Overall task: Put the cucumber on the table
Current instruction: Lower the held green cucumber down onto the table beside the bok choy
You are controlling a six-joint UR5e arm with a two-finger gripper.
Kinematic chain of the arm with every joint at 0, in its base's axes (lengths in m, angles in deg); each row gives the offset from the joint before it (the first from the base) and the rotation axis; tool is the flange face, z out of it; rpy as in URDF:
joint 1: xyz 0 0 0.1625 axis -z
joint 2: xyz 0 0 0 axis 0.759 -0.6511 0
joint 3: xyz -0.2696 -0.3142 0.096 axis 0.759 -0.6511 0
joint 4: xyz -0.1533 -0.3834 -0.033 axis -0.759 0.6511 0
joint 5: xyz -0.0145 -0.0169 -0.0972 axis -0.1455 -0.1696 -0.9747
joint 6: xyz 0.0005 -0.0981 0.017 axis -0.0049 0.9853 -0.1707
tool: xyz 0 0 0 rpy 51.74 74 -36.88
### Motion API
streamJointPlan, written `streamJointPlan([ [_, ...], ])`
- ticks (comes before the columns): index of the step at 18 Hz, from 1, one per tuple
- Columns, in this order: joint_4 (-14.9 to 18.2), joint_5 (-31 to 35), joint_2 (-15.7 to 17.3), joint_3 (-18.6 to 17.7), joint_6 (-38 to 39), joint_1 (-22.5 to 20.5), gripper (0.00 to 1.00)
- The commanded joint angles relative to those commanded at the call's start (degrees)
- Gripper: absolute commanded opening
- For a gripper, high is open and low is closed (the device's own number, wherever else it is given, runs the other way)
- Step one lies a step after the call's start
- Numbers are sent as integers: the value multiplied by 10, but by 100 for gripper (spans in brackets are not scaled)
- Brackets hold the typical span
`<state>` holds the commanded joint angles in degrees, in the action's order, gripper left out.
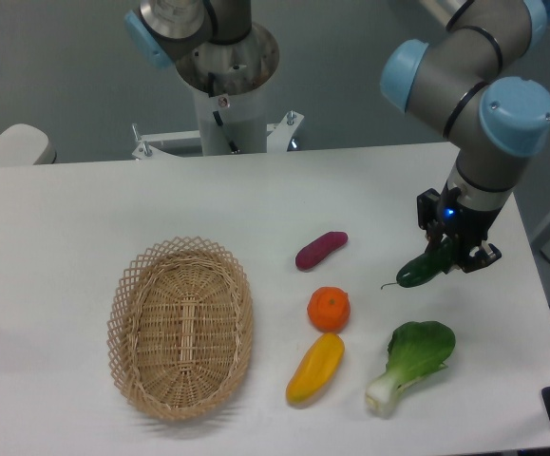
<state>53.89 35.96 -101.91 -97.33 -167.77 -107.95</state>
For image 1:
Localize yellow mango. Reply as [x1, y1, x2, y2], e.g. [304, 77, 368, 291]
[285, 332, 345, 406]

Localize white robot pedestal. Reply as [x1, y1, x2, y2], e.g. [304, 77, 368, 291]
[130, 21, 304, 162]

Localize black pedestal cable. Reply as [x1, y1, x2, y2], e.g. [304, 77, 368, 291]
[206, 70, 242, 156]

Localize purple sweet potato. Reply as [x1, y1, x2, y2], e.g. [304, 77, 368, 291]
[294, 231, 349, 271]

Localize green cucumber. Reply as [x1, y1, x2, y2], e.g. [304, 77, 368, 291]
[381, 237, 454, 288]

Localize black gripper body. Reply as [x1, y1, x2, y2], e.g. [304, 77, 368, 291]
[439, 186, 498, 257]

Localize green bok choy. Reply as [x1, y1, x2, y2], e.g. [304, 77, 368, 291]
[365, 321, 456, 417]

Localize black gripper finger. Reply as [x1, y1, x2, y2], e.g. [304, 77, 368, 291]
[425, 221, 451, 259]
[457, 242, 502, 274]

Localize orange tangerine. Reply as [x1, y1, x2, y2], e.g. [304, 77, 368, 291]
[307, 287, 351, 333]

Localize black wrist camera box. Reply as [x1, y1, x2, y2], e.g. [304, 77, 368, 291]
[416, 188, 440, 231]

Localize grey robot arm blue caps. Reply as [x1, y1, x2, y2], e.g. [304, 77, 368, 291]
[124, 1, 550, 287]

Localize white chair armrest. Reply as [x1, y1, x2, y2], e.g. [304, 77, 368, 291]
[0, 123, 57, 168]

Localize woven wicker basket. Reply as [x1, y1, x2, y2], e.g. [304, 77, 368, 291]
[107, 237, 253, 421]

